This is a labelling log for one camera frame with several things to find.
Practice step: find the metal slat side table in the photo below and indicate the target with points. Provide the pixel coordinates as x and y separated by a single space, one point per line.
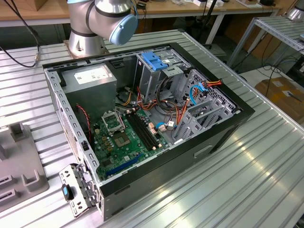
270 26

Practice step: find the brown cardboard box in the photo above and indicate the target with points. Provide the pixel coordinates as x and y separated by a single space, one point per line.
280 95

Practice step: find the black open PC case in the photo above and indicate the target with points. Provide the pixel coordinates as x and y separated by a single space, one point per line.
166 175

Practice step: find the silver slot retention bracket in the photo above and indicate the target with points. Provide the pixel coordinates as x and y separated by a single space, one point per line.
76 206

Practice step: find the grey metal optical drive cage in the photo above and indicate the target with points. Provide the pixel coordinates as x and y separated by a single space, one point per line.
148 80

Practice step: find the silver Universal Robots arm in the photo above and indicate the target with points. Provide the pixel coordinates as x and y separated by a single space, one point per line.
104 14

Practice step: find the long wooden desk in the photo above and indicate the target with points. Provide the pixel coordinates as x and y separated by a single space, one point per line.
166 8

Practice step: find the white desk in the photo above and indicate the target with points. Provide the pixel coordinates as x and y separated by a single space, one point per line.
249 78

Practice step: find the grey power supply unit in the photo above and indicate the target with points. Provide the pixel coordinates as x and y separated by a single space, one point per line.
95 95

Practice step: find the white device box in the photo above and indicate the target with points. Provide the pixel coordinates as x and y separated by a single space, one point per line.
199 2

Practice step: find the black RAM slot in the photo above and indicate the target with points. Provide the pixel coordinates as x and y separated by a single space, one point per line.
146 130
137 131
140 131

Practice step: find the blue expansion slot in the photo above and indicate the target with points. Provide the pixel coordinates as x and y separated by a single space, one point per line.
123 165

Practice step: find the green motherboard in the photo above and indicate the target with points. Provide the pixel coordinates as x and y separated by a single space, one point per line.
118 152

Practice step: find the grey parts rack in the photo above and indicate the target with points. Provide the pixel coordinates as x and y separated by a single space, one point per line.
21 161

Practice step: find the grey metal disk bay cage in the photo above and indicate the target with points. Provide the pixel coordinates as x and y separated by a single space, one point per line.
209 118

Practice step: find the blue plastic drive bracket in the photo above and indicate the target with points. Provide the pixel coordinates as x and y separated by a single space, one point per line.
153 60

